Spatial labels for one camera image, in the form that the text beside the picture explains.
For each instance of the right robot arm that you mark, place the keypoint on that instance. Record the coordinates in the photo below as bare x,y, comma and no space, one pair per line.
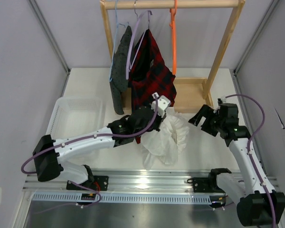
257,201

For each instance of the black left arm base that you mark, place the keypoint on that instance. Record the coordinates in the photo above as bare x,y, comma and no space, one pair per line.
100,183

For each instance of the red black plaid garment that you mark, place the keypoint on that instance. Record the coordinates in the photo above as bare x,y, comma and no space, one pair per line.
149,74

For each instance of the light blue hanger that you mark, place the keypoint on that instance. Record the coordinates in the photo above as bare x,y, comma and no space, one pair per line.
117,25

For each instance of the dark grey dotted garment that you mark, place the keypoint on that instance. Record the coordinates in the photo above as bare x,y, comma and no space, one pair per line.
119,83

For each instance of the slotted cable duct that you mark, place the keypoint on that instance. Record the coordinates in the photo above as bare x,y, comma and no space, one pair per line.
123,198

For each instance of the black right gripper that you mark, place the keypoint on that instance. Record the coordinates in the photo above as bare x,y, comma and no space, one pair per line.
205,111

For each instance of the aluminium frame post right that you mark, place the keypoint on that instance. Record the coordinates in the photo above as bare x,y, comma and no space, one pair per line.
259,30

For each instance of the white pleated skirt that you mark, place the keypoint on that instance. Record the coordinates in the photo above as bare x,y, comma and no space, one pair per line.
166,144

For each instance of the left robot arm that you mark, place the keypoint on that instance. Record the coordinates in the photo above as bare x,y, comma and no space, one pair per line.
52,157

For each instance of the white plastic basket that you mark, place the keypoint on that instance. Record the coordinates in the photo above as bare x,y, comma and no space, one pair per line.
74,116

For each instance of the aluminium mounting rail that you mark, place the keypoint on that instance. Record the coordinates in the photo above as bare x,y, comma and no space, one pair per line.
145,182

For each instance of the orange hanger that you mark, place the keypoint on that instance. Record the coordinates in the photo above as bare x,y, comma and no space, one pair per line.
173,12

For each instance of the wooden clothes rack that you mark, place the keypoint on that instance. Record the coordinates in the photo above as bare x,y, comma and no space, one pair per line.
192,92

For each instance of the aluminium frame post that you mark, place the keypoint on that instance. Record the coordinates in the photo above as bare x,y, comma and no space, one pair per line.
48,33
259,30

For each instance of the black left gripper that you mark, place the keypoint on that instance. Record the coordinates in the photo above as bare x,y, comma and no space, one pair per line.
160,119

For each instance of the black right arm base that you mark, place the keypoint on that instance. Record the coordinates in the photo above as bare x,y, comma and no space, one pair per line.
204,185

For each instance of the aluminium frame post left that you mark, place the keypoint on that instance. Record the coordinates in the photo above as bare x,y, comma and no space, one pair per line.
48,33

